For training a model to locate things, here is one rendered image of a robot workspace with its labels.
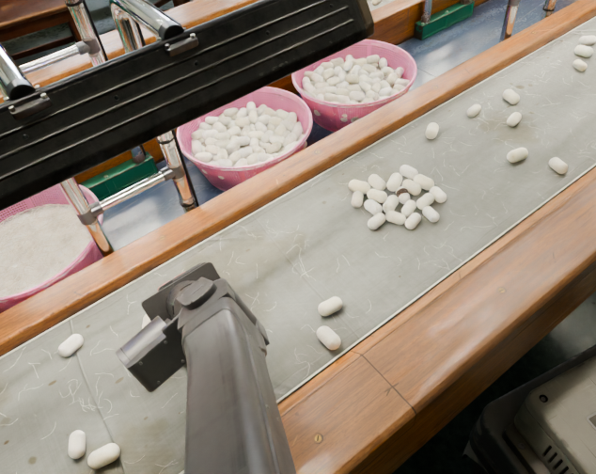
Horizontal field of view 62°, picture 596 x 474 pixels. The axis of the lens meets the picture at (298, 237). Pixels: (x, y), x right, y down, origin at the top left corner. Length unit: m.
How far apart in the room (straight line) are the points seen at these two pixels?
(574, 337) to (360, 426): 1.14
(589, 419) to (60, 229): 0.95
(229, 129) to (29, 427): 0.63
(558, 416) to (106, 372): 0.72
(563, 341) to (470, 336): 0.99
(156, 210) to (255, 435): 0.76
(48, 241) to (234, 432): 0.70
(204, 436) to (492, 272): 0.52
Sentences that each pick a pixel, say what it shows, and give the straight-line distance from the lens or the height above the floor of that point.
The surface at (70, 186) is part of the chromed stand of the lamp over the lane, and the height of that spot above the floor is 0.90.
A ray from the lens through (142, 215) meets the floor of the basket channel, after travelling 1.00.
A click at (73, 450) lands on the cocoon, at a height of 0.76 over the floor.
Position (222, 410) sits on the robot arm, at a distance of 0.32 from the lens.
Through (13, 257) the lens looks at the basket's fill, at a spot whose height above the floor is 0.73.
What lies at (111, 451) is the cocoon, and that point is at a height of 0.76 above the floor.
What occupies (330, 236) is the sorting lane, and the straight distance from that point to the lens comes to 0.79.
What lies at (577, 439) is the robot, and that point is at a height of 0.47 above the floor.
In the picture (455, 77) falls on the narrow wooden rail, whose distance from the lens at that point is 1.12.
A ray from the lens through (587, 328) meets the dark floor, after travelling 1.70.
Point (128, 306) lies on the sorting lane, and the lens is 0.78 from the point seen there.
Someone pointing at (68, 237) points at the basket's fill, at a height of 0.73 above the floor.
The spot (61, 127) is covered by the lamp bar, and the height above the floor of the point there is 1.08.
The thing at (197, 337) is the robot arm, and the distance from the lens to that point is 0.43.
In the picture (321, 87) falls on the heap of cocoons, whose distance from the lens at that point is 1.14.
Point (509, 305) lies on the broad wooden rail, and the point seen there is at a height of 0.76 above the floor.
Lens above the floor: 1.33
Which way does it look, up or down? 48 degrees down
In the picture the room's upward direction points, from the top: 8 degrees counter-clockwise
